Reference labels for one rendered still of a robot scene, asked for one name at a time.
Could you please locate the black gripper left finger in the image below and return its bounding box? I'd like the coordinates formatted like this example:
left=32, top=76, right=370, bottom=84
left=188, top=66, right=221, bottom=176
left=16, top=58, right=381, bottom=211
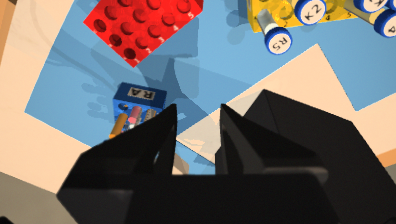
left=69, top=104, right=178, bottom=174

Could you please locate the light blue mat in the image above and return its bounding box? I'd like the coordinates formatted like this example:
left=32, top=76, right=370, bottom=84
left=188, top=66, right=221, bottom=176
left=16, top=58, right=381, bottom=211
left=24, top=0, right=396, bottom=148

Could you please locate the blue tube rack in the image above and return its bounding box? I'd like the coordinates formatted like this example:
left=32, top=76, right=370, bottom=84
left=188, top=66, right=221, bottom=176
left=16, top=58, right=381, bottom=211
left=113, top=82, right=167, bottom=124

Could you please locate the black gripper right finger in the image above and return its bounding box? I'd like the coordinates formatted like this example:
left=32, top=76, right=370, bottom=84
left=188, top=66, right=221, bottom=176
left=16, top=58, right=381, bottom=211
left=219, top=103, right=329, bottom=187

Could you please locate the red rack with round wells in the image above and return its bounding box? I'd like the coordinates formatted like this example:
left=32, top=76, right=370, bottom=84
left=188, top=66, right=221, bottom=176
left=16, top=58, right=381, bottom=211
left=83, top=0, right=204, bottom=68

